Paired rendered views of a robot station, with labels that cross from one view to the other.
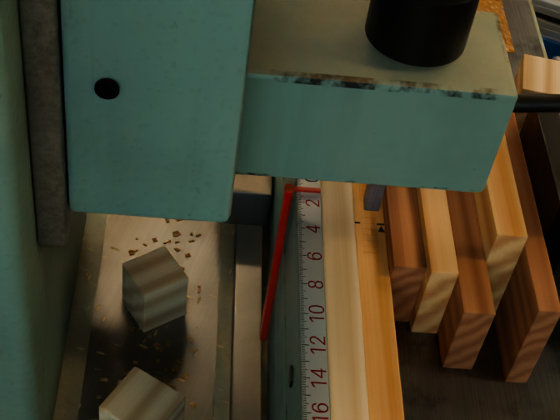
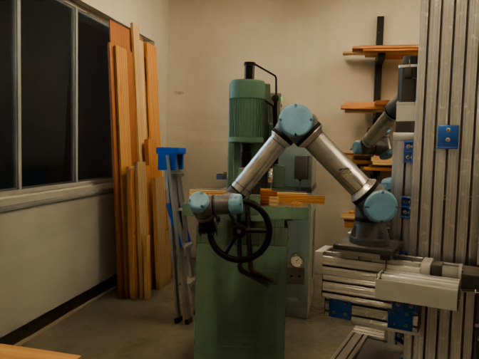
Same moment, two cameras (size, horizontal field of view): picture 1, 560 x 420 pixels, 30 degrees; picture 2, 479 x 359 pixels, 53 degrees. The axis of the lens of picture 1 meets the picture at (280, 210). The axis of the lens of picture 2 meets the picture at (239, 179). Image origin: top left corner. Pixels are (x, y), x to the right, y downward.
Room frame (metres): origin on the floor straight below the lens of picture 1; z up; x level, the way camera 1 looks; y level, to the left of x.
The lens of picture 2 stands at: (0.88, -2.45, 1.18)
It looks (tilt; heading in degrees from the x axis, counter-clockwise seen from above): 4 degrees down; 101
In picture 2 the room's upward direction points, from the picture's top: 1 degrees clockwise
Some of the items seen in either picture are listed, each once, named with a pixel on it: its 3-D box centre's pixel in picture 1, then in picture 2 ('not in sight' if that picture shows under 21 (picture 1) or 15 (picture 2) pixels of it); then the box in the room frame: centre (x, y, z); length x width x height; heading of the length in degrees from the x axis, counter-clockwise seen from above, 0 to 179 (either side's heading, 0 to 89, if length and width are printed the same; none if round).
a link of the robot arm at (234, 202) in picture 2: not in sight; (227, 204); (0.49, -0.71, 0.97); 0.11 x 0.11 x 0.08; 7
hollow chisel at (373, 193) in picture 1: (378, 175); not in sight; (0.43, -0.05, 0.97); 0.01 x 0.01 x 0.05; 7
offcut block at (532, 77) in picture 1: (537, 97); (274, 201); (0.59, -0.17, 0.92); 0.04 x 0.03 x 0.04; 177
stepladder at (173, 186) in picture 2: not in sight; (177, 233); (-0.16, 0.65, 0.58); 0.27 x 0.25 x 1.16; 0
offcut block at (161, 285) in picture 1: (154, 289); not in sight; (0.44, 0.08, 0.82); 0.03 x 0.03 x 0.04; 40
